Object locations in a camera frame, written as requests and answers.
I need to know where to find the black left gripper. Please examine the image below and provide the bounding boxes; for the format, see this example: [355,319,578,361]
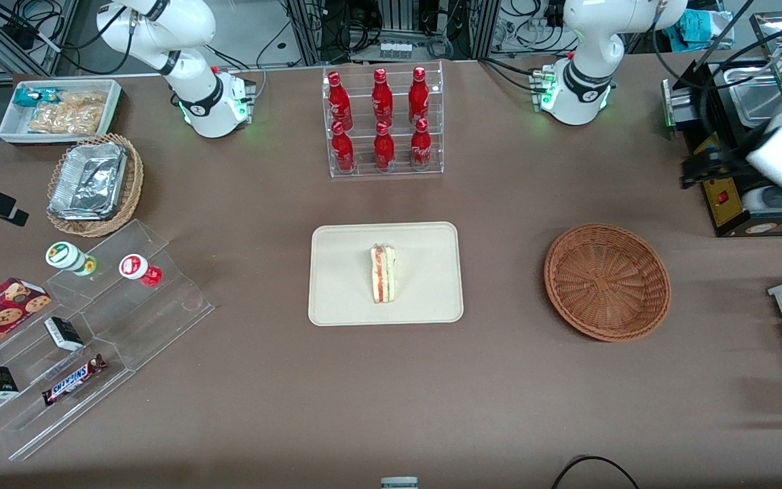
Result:
[679,149,753,191]

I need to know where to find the triangular sandwich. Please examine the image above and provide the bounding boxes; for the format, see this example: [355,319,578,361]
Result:
[370,244,399,305]

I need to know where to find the aluminium foil tray stack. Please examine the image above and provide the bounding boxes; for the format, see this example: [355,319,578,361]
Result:
[48,141,128,222]

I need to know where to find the light wicker basket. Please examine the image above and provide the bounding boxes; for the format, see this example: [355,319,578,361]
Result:
[46,132,145,238]

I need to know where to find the brown wicker basket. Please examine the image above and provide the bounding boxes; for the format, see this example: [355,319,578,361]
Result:
[544,223,672,342]

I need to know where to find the beige plastic tray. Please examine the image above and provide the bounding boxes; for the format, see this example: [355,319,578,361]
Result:
[308,221,465,327]

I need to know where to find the black countertop appliance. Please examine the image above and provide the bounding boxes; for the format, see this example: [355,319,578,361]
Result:
[661,12,782,239]

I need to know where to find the green-lid white cup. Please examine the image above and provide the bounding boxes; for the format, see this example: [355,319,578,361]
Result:
[45,241,98,278]

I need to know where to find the white plastic bin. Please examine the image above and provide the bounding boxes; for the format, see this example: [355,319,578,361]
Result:
[0,79,123,145]

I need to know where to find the bagged cracker snacks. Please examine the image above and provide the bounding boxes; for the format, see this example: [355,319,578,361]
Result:
[27,91,108,136]

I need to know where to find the teal snack packet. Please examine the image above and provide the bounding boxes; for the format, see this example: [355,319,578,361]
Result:
[12,86,60,109]

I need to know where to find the red-lid white cup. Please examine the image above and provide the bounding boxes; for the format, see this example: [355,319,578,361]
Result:
[118,253,163,288]

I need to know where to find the teal cloth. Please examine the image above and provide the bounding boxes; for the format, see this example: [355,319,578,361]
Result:
[675,8,735,53]

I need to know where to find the clear acrylic stepped display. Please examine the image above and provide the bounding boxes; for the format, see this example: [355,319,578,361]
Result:
[0,218,216,462]

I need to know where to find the Snickers chocolate bar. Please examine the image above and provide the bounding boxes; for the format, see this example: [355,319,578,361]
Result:
[41,353,109,408]

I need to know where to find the red soda bottle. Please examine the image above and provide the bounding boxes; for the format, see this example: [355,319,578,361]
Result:
[371,67,394,127]
[331,121,356,173]
[373,122,396,171]
[409,117,433,169]
[327,71,354,131]
[409,65,430,125]

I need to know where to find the clear acrylic bottle rack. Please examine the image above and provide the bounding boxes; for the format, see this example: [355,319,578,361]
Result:
[322,60,445,179]

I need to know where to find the black cable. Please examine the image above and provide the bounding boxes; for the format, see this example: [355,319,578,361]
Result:
[551,455,640,489]

